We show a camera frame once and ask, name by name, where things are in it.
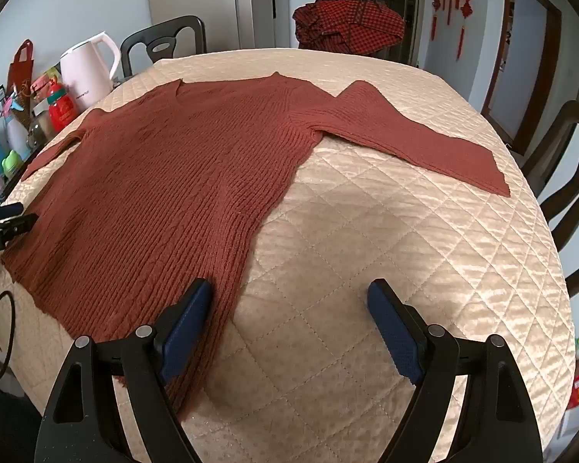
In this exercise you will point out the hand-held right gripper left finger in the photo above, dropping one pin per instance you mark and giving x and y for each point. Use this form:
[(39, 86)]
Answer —
[(188, 333)]

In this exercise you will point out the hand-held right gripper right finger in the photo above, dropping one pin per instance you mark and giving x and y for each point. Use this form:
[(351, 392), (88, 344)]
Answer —
[(395, 333)]

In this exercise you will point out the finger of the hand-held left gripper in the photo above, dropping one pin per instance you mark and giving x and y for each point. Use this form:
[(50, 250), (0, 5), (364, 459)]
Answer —
[(9, 229), (5, 211)]

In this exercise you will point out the rust brown knit sweater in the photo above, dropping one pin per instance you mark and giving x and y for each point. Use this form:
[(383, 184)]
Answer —
[(173, 178)]

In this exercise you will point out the green toy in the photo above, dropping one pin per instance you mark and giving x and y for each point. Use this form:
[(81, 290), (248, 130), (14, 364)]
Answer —
[(12, 164)]

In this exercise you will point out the white bottle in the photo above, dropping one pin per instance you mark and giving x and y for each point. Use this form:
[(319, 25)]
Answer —
[(15, 137)]

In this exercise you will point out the glass jar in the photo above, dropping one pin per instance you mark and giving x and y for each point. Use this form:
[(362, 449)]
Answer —
[(41, 130)]

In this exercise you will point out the beige quilted blanket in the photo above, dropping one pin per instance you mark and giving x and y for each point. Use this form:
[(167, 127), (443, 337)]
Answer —
[(366, 231)]

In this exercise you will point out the red plastic bottle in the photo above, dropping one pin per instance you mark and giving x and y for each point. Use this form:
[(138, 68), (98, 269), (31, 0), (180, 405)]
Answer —
[(62, 111)]

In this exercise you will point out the red gift bag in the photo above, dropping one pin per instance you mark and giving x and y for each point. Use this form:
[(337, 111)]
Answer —
[(21, 65)]

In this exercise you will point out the pink electric kettle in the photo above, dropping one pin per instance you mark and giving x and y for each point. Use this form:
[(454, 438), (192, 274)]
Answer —
[(84, 82)]

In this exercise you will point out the red checkered cloth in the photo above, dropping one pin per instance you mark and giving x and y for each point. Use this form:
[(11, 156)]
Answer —
[(347, 24)]

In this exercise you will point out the white door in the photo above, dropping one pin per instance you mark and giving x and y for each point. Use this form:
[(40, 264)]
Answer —
[(258, 5)]

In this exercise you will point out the dark glass door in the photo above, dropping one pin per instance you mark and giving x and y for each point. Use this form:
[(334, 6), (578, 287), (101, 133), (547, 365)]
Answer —
[(398, 0)]

